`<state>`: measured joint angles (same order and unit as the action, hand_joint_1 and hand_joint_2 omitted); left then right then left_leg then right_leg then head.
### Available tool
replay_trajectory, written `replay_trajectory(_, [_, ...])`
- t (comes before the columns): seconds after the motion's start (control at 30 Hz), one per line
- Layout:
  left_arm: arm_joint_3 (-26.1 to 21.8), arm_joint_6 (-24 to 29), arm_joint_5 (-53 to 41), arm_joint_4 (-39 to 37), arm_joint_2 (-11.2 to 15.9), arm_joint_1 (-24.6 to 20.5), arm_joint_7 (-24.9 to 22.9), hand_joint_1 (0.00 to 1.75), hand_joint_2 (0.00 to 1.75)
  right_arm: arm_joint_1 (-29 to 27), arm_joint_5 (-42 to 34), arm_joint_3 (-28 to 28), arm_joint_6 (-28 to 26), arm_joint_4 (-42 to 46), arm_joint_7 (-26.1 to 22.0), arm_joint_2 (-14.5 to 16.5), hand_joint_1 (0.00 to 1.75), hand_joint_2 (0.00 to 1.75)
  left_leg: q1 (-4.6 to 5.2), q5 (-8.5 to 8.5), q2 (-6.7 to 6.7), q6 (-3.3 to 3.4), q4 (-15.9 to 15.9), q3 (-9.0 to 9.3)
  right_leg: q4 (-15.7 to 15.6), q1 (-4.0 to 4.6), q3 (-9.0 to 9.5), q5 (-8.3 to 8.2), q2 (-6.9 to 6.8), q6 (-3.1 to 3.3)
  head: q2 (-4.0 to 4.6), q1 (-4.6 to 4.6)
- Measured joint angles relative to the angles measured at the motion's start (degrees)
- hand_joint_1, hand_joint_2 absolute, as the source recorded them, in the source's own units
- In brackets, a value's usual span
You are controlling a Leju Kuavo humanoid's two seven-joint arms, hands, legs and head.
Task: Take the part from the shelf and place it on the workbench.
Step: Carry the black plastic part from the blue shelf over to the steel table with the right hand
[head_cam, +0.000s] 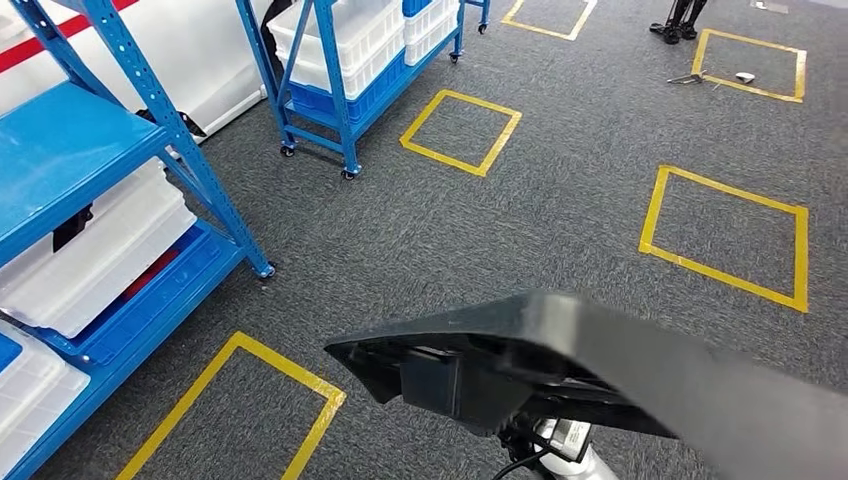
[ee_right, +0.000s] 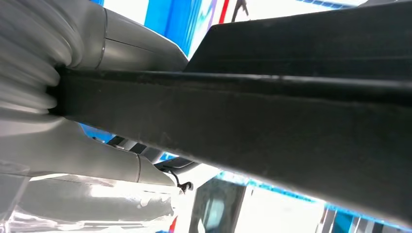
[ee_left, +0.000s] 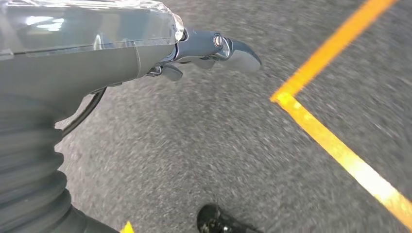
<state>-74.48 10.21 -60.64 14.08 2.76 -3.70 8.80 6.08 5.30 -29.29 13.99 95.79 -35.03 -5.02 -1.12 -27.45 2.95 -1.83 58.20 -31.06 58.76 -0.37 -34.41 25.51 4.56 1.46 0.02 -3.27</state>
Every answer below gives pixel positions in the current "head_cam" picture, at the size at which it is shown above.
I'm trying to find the black plastic car part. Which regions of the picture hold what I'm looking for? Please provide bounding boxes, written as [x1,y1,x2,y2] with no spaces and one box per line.
[323,289,848,480]

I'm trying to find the blue wheeled shelf rack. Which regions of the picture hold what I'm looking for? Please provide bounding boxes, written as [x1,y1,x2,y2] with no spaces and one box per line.
[235,0,493,181]

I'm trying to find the small black plastic part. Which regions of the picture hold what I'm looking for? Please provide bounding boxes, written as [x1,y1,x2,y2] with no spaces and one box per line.
[51,203,95,253]

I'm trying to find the blue steel shelf rack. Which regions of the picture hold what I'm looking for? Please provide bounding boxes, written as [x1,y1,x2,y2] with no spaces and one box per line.
[0,0,276,480]

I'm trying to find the yellow floor tape square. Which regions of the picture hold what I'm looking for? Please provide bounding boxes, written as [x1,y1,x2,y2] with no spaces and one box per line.
[690,27,808,105]
[637,164,811,315]
[115,331,348,480]
[399,89,523,179]

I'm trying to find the white plastic bin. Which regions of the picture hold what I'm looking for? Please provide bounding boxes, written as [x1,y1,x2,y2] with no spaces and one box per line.
[0,364,92,478]
[402,0,462,68]
[278,29,407,101]
[268,0,407,75]
[0,156,187,280]
[0,198,198,339]
[0,321,68,432]

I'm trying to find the black car wheel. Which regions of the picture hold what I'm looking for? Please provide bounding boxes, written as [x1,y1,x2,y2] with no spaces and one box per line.
[259,0,296,87]

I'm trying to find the red item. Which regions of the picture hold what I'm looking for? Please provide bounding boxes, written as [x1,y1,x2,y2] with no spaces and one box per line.
[122,248,180,303]

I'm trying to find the white car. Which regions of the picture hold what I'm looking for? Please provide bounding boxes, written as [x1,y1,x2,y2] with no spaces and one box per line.
[0,0,293,144]

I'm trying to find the person's black boot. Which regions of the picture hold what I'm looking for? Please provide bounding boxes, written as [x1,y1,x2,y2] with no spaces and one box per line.
[649,0,685,46]
[678,0,709,41]

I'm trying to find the red barrier belt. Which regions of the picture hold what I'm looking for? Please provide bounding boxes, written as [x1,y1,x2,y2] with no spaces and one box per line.
[0,0,140,74]

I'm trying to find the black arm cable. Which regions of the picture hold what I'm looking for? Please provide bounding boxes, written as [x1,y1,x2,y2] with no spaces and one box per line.
[490,430,551,480]

